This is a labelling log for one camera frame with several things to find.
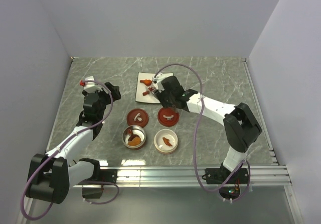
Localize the metal serving tongs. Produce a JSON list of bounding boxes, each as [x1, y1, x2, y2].
[[147, 86, 158, 98]]

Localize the red-brown chicken wing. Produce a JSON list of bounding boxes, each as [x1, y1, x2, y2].
[[139, 79, 153, 86]]

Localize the red-brown drumstick piece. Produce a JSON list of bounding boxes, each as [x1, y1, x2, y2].
[[142, 91, 150, 96]]

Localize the orange bacon strip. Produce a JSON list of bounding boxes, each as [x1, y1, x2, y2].
[[163, 137, 173, 147]]

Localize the curved red sausage piece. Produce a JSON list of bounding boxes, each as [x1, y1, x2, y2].
[[129, 134, 139, 140]]

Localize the orange fried cutlet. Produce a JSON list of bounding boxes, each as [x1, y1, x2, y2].
[[127, 137, 141, 146]]

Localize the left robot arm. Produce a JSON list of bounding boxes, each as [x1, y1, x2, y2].
[[24, 80, 121, 204]]

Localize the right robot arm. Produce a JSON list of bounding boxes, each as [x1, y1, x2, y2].
[[152, 74, 262, 184]]

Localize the right red container lid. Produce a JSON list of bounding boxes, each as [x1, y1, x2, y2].
[[157, 107, 179, 127]]

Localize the red container lid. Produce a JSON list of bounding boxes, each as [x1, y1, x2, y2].
[[126, 108, 149, 128], [157, 107, 179, 127]]

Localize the white square plate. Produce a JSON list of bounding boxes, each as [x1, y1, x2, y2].
[[135, 72, 160, 104]]

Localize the left red container lid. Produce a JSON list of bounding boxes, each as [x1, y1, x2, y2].
[[126, 108, 149, 128]]

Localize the white round container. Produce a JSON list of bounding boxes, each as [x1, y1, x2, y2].
[[153, 129, 179, 154]]

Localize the metal round container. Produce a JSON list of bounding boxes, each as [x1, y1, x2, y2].
[[122, 125, 146, 150]]

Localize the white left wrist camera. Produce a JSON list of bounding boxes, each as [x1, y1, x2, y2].
[[80, 76, 102, 93]]

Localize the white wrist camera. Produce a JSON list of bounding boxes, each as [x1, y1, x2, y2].
[[80, 76, 102, 93], [152, 73, 171, 84]]

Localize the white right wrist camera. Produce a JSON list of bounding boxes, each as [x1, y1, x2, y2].
[[152, 73, 171, 84]]

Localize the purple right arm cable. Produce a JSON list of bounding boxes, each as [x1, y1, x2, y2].
[[154, 63, 251, 202]]

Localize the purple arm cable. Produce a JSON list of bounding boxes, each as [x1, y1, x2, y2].
[[154, 63, 251, 202], [20, 80, 120, 221]]

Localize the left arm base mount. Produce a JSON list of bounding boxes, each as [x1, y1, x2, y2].
[[80, 169, 119, 199]]

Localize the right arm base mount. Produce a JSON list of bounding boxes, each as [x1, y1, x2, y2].
[[204, 167, 253, 201]]

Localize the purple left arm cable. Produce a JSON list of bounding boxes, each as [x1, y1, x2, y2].
[[20, 80, 120, 221]]

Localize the aluminium frame rail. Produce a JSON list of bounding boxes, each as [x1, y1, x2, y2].
[[72, 165, 293, 188]]

